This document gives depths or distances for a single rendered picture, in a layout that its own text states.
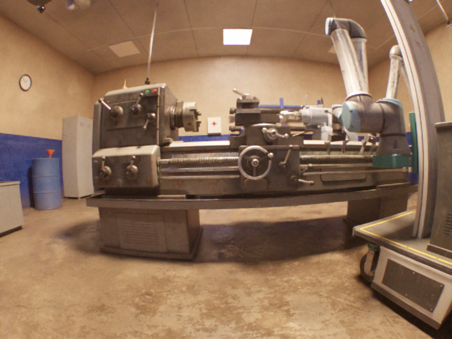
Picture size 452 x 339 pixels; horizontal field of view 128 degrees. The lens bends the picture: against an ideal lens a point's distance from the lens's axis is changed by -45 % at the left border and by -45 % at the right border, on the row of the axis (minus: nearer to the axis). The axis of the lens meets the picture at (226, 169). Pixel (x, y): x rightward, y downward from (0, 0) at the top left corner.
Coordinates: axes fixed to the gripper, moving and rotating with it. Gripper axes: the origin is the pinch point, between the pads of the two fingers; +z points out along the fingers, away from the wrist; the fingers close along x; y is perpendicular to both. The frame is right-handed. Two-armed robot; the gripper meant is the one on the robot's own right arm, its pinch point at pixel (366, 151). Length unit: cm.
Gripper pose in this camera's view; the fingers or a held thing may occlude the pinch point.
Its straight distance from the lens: 179.9
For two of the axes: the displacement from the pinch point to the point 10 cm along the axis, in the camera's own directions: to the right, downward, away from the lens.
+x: 9.5, 0.8, 3.1
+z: -2.0, 9.0, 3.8
